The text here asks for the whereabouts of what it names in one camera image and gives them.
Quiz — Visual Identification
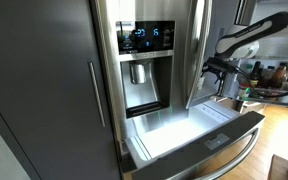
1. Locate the steel fridge door handle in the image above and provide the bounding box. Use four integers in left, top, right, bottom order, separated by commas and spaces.
183, 0, 214, 110

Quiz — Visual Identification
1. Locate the clear door bin rail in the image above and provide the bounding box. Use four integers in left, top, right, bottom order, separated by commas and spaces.
233, 85, 288, 108

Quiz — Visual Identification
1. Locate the brown sauce bottle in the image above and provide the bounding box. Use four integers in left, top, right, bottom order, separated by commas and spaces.
271, 64, 288, 90

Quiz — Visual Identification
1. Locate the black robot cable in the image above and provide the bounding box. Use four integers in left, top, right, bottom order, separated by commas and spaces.
233, 64, 288, 100

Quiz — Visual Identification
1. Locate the grey drawer label sticker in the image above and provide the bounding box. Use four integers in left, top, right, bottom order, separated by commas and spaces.
203, 132, 231, 151

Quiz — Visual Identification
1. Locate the curved steel drawer handle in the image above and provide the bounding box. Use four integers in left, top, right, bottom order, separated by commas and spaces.
193, 126, 262, 180

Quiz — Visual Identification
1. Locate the stainless fridge door with dispenser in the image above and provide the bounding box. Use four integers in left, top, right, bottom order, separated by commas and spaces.
92, 0, 194, 154

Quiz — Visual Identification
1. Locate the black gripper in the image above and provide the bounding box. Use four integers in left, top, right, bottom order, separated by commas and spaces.
200, 56, 239, 97

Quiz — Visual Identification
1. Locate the dark glass bottle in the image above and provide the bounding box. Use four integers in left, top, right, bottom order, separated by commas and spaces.
249, 60, 262, 88

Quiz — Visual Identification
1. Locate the silver dispenser spout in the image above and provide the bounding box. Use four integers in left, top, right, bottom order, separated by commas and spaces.
129, 60, 152, 85

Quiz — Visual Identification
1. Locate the grey cabinet door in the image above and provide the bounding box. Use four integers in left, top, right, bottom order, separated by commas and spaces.
0, 0, 122, 180

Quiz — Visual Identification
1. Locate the water dispenser recess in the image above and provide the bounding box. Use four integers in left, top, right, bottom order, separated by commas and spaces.
119, 54, 174, 120

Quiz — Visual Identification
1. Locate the stainless fridge drawer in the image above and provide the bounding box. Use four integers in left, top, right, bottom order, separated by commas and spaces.
118, 99, 266, 180

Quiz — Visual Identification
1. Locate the brown wooden box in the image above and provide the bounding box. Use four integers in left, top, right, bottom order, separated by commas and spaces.
267, 153, 288, 180

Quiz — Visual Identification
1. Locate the black blue-lit display panel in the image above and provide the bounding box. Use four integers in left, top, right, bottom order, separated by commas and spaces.
115, 20, 176, 56

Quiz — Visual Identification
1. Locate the slim steel cabinet handle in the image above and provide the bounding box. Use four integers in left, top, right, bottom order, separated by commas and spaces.
88, 61, 107, 128

